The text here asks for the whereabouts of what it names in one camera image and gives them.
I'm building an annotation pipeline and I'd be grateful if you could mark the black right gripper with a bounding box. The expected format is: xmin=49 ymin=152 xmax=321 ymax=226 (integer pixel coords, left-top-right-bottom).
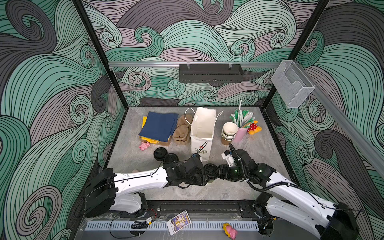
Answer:
xmin=210 ymin=164 xmax=250 ymax=182

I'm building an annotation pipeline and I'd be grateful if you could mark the black plastic cup lid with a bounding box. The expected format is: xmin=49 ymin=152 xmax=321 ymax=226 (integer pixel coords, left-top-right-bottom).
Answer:
xmin=163 ymin=153 xmax=179 ymax=164

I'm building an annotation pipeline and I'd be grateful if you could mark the white paper takeout bag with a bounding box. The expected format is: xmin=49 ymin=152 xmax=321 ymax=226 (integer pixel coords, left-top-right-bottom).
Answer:
xmin=184 ymin=107 xmax=223 ymax=162

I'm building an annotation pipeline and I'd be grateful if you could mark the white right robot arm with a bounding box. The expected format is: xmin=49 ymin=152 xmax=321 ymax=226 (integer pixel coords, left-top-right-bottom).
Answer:
xmin=217 ymin=161 xmax=360 ymax=240

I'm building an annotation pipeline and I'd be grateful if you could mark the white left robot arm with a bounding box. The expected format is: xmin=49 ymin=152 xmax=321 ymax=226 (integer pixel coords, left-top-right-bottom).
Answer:
xmin=84 ymin=160 xmax=209 ymax=218

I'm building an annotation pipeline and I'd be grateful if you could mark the stack of black cup lids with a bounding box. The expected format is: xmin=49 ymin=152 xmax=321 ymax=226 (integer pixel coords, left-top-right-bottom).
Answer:
xmin=153 ymin=147 xmax=168 ymax=162

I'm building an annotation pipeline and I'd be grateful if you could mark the brown cardboard napkin tray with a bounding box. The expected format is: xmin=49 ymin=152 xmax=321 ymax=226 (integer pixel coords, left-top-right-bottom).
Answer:
xmin=139 ymin=137 xmax=172 ymax=147

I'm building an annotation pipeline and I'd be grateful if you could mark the brown cup sleeve pile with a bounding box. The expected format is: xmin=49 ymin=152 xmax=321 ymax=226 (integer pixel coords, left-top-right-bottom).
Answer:
xmin=173 ymin=115 xmax=193 ymax=145

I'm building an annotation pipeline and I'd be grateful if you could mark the pink straw holder cup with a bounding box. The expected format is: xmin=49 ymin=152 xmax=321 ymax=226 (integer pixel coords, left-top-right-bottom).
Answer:
xmin=233 ymin=128 xmax=248 ymax=143

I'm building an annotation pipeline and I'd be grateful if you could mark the stack of green paper cups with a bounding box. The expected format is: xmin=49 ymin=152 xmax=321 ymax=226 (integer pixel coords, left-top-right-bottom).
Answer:
xmin=221 ymin=122 xmax=238 ymax=146

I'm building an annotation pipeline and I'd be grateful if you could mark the red yellow plush toy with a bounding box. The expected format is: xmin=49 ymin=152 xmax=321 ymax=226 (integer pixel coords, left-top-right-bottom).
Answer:
xmin=247 ymin=121 xmax=262 ymax=136

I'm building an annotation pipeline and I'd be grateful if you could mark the pink squishy toy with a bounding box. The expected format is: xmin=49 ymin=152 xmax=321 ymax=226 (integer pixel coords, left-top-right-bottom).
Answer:
xmin=139 ymin=142 xmax=151 ymax=151

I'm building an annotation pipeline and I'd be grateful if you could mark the colourful picture card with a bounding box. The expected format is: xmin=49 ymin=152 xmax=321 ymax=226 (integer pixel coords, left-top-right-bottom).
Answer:
xmin=167 ymin=210 xmax=192 ymax=236

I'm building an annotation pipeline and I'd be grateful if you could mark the navy blue napkin stack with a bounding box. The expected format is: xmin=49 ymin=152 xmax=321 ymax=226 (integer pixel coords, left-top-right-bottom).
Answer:
xmin=139 ymin=112 xmax=179 ymax=142

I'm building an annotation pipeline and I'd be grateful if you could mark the wrapped straws bundle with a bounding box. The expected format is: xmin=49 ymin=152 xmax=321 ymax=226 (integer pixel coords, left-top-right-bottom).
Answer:
xmin=230 ymin=99 xmax=255 ymax=128

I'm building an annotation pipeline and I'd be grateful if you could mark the pink yellow toy figure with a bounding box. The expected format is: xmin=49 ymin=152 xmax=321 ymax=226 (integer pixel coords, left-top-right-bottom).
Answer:
xmin=223 ymin=223 xmax=238 ymax=240

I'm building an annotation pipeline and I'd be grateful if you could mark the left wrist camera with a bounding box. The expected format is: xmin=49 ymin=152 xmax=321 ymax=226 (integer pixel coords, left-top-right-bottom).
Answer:
xmin=184 ymin=153 xmax=204 ymax=173

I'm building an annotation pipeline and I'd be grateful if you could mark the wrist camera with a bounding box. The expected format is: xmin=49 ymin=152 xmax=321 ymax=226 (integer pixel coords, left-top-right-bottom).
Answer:
xmin=221 ymin=150 xmax=237 ymax=167
xmin=184 ymin=153 xmax=204 ymax=173

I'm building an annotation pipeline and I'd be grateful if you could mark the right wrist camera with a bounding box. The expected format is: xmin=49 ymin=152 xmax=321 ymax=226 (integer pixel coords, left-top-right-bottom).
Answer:
xmin=221 ymin=150 xmax=237 ymax=167

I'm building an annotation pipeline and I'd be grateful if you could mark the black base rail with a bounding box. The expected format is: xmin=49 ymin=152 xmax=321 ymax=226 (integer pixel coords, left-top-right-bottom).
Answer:
xmin=80 ymin=199 xmax=271 ymax=220

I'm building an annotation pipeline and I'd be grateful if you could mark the white slotted cable duct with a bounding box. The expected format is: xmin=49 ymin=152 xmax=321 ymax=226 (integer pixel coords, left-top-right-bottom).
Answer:
xmin=85 ymin=220 xmax=260 ymax=232

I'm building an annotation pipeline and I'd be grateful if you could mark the black wall shelf tray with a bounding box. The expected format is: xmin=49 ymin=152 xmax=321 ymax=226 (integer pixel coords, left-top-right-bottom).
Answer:
xmin=179 ymin=65 xmax=244 ymax=83

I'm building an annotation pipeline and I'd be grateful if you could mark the clear acrylic wall holder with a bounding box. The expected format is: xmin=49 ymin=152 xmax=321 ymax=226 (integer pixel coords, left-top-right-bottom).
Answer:
xmin=271 ymin=60 xmax=315 ymax=109

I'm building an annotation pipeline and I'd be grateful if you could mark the aluminium wall rail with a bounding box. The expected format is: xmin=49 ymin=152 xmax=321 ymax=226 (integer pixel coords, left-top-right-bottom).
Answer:
xmin=108 ymin=61 xmax=280 ymax=69

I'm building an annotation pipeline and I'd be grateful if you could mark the black corner frame post right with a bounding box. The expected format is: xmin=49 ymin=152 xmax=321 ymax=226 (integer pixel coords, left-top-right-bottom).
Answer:
xmin=261 ymin=0 xmax=330 ymax=109

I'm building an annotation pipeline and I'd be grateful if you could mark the black corner frame post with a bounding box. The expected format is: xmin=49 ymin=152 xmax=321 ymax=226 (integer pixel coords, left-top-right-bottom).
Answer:
xmin=73 ymin=0 xmax=129 ymax=111
xmin=261 ymin=0 xmax=330 ymax=109

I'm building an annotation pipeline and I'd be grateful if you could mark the black corner frame post left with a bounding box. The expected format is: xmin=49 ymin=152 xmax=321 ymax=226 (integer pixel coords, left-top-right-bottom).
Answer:
xmin=73 ymin=0 xmax=129 ymax=111

